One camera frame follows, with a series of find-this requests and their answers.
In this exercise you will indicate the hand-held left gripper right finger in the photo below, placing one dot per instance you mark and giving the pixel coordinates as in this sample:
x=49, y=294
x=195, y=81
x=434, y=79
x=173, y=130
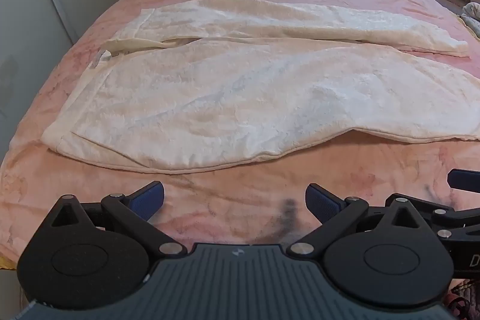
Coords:
x=320, y=202

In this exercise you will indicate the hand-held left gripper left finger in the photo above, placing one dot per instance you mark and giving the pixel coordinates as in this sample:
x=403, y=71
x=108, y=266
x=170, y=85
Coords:
x=150, y=198

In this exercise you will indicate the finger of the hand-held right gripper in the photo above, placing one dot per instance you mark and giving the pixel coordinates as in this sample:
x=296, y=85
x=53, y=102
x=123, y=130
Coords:
x=455, y=217
x=465, y=179

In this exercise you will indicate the cream fleece pants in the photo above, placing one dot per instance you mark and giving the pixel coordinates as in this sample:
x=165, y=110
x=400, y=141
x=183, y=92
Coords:
x=240, y=95

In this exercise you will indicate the pink fleece blanket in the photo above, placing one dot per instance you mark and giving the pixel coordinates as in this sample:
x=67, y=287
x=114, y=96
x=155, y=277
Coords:
x=232, y=200

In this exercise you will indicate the light patterned cloth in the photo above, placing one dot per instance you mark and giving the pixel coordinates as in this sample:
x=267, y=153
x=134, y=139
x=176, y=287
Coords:
x=471, y=18

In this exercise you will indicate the pale green wardrobe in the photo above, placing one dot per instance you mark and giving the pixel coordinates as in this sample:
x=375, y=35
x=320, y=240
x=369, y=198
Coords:
x=41, y=5

